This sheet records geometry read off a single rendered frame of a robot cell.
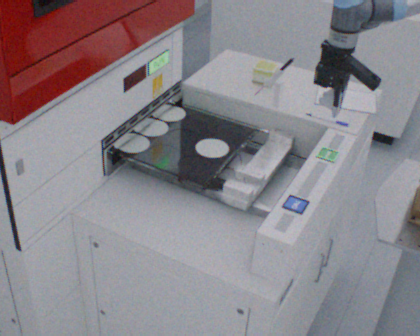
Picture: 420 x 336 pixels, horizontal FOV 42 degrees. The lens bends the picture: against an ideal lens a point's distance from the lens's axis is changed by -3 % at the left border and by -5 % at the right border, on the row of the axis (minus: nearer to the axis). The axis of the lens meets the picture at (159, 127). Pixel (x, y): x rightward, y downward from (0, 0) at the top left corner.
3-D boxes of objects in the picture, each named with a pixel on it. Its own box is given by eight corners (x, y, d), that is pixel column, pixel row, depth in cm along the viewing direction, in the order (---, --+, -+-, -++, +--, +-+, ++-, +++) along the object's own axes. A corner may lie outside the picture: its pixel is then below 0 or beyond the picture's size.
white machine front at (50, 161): (16, 249, 144) (-10, 119, 123) (175, 116, 203) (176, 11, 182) (24, 253, 143) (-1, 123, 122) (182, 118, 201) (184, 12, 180)
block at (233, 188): (222, 192, 156) (223, 184, 154) (228, 186, 158) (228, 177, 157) (248, 202, 152) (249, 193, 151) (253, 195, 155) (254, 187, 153)
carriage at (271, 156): (220, 202, 157) (221, 194, 155) (271, 142, 183) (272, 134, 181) (246, 211, 153) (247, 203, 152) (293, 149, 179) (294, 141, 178)
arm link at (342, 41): (362, 27, 138) (354, 37, 133) (359, 44, 141) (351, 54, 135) (334, 21, 142) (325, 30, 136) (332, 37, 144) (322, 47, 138)
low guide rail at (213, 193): (131, 168, 176) (131, 160, 174) (135, 165, 177) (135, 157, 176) (280, 224, 153) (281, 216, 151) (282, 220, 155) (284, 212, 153)
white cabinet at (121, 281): (91, 377, 201) (69, 214, 158) (213, 233, 270) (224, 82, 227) (248, 475, 172) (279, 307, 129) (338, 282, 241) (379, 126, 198)
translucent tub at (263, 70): (250, 84, 193) (252, 67, 189) (258, 76, 198) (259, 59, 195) (271, 89, 190) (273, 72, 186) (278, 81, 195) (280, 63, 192)
